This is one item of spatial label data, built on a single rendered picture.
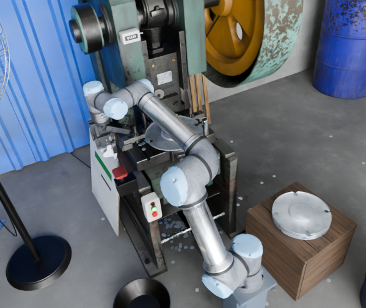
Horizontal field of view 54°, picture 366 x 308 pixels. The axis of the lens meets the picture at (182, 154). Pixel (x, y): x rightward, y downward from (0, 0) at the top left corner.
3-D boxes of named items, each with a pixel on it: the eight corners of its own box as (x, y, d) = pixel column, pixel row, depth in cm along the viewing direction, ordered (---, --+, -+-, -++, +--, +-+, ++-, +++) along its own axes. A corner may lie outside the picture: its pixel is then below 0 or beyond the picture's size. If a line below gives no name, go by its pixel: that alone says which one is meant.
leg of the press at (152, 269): (168, 271, 206) (147, 148, 150) (150, 279, 203) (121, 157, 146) (117, 178, 272) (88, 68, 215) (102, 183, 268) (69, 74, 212)
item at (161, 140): (136, 128, 184) (136, 126, 183) (186, 111, 192) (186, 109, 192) (159, 158, 163) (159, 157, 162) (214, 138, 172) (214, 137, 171)
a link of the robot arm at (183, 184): (253, 280, 134) (204, 153, 116) (228, 308, 126) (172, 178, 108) (230, 270, 144) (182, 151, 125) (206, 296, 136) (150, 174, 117)
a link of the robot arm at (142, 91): (237, 154, 122) (143, 69, 137) (215, 170, 116) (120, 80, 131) (226, 172, 131) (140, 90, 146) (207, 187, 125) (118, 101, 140)
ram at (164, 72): (186, 109, 173) (181, 51, 154) (157, 119, 168) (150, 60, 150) (170, 95, 185) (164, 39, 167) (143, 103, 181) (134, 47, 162)
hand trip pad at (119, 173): (131, 185, 164) (128, 173, 160) (118, 190, 163) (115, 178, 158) (126, 176, 169) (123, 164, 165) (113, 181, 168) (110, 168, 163)
